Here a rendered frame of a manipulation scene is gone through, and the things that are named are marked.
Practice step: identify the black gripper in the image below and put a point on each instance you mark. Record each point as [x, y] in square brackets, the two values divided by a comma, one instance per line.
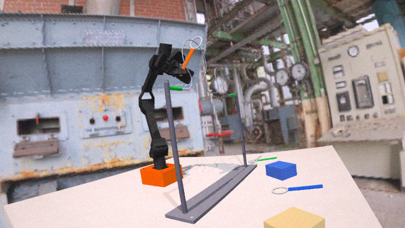
[173, 68]

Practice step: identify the blue box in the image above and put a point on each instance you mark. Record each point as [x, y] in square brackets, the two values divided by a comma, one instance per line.
[281, 170]

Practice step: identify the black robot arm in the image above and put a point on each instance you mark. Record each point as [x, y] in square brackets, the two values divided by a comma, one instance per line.
[159, 147]

